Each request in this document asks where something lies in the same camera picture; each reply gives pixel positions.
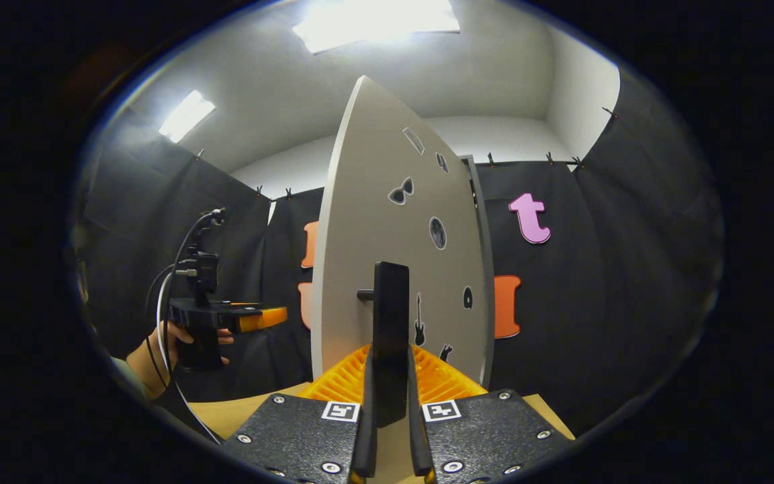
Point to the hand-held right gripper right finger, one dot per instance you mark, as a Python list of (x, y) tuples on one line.
[(418, 444)]

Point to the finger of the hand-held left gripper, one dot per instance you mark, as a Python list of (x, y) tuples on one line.
[(266, 318)]

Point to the grey cabinet door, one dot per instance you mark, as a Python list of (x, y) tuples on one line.
[(360, 202)]

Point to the large ceiling light panel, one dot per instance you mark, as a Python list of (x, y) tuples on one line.
[(373, 20)]

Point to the small ceiling light panel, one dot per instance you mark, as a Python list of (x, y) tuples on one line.
[(187, 115)]

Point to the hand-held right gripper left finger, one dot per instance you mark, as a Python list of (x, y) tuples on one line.
[(365, 444)]

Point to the black backdrop cloth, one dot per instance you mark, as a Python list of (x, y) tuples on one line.
[(629, 269)]

